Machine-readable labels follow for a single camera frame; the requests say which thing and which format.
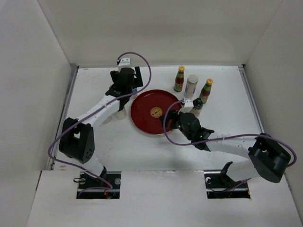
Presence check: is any sauce bottle yellow cap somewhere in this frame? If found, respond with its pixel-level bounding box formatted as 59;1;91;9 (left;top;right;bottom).
199;79;214;104
174;66;185;92

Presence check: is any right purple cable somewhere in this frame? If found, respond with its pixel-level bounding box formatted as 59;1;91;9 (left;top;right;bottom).
162;98;297;192

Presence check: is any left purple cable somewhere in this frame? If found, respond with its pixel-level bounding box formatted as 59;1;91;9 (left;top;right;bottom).
47;52;152;198

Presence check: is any purple cable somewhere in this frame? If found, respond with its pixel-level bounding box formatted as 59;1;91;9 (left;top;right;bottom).
47;52;152;198
162;98;297;192

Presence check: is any sauce bottle yellow cap right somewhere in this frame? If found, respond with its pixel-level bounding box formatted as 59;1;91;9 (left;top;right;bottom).
199;79;214;104

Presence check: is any red round tray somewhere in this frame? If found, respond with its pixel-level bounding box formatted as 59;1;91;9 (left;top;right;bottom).
130;89;178;135

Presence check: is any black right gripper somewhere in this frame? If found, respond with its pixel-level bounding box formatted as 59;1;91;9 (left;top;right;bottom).
160;107;193;140

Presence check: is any black lid jar right side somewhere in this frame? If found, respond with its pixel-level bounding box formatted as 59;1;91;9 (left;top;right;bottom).
190;97;203;118

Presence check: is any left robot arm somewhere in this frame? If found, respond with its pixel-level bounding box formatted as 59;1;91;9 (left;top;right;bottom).
59;66;143;189

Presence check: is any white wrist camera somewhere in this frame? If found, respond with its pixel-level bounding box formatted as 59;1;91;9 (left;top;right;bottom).
180;98;194;113
117;56;132;69

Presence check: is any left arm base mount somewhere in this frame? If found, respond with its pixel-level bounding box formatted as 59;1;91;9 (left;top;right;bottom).
73;172;122;200

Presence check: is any wide jar black handle lid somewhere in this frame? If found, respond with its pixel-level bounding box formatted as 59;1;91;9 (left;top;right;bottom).
114;107;127;120

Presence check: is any sauce bottle yellow cap left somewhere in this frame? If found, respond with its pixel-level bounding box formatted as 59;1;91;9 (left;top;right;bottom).
174;66;185;92

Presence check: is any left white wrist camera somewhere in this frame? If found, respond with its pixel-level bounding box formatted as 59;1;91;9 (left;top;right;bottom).
117;56;132;69

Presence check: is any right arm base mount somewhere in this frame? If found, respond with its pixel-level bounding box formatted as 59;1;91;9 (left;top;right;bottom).
204;162;250;199

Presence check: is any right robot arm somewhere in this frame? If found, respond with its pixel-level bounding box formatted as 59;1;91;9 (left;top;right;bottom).
160;110;291;187

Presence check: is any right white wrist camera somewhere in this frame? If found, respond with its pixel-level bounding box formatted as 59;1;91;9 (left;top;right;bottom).
180;98;194;113

